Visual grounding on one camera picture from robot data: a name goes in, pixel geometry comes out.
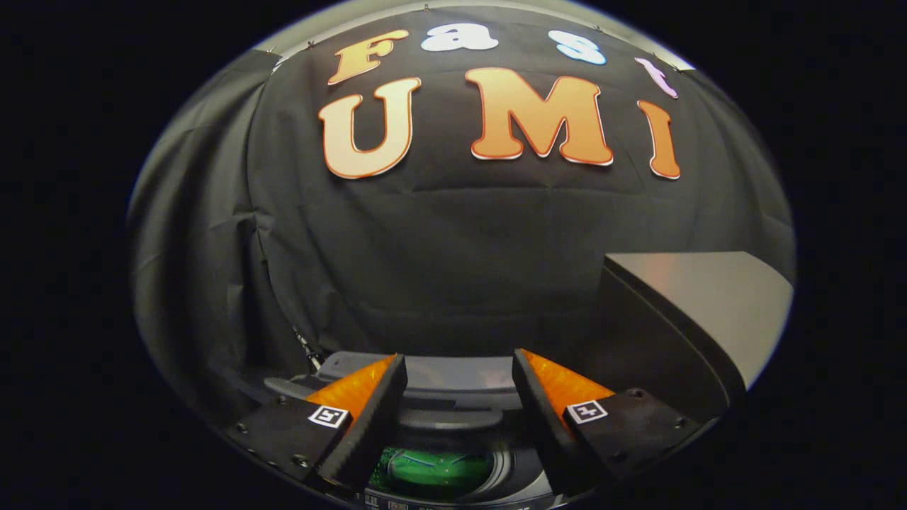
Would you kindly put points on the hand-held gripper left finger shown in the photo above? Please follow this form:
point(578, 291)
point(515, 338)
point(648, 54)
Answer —
point(368, 425)

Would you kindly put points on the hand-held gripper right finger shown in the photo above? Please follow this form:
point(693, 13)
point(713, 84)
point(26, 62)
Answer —
point(545, 432)

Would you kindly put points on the green polo shirt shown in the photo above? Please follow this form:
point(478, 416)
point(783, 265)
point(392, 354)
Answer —
point(439, 467)

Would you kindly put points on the grey washing machine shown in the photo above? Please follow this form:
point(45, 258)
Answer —
point(460, 372)

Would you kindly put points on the black backdrop cloth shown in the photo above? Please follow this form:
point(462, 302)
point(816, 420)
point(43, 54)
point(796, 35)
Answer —
point(460, 248)

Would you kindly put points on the grey cabinet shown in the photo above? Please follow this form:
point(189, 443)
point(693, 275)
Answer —
point(708, 297)

